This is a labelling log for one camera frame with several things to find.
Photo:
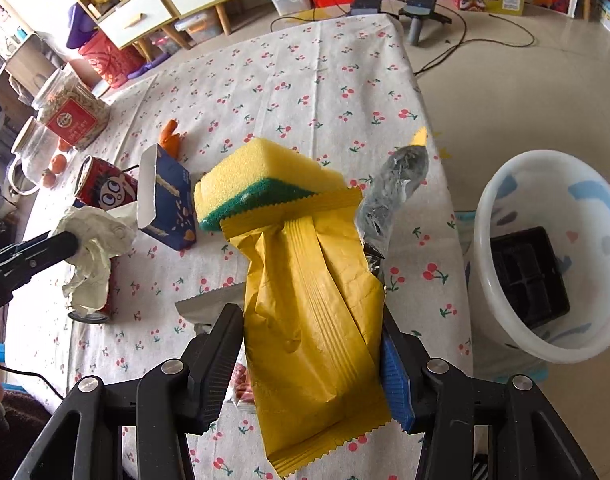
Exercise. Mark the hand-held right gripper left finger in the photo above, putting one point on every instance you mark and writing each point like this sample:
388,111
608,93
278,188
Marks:
220,360

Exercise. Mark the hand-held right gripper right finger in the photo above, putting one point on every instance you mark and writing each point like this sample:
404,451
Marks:
397,380

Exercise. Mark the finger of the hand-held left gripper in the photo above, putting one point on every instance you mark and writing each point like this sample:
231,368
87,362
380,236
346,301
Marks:
50,250

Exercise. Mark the large cream tissue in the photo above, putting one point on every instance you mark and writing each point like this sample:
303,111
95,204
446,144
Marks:
95,240

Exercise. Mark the yellow snack wrapper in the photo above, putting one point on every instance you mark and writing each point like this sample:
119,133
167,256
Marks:
310,335

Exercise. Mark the orange carrot piece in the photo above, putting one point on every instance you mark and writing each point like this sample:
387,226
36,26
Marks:
171,137

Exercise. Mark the white plastic bin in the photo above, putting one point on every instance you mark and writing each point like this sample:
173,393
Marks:
510,195

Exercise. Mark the red clear snack packet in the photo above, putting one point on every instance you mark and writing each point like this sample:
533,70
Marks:
241,382

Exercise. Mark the silver foil wrapper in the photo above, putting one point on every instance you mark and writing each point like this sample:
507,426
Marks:
210,300

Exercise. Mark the small orange fruits in jar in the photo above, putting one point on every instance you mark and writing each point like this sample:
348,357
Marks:
49,178

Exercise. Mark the red drink can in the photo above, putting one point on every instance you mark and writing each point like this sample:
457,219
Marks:
110,190

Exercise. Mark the orange tangerine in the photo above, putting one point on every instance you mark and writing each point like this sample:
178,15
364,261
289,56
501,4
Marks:
59,161
65,145

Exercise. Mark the glass jar with wooden lid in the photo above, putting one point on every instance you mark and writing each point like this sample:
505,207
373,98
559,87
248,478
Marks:
40,150

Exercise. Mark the blue paper carton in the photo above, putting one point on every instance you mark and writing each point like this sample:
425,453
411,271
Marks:
170,200

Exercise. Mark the seed jar with red label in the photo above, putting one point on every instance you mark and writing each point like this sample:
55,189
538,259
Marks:
72,120

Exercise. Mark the black plastic tray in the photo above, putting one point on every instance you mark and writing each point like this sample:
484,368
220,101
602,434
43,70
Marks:
530,280

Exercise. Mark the clear crumpled plastic wrapper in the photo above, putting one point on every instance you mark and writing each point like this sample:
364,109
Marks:
395,185

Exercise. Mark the yellow sponge with green scrubber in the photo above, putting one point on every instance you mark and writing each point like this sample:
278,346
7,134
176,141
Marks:
265,170

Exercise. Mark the purple plastic item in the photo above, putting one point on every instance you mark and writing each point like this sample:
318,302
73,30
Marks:
80,22

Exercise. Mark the long wooden cabinet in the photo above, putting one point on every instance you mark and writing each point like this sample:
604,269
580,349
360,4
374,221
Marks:
135,15

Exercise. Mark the cherry print tablecloth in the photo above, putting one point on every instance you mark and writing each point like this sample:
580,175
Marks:
310,85

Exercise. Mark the clear storage box blue lid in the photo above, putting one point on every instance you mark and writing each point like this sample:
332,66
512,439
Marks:
287,2

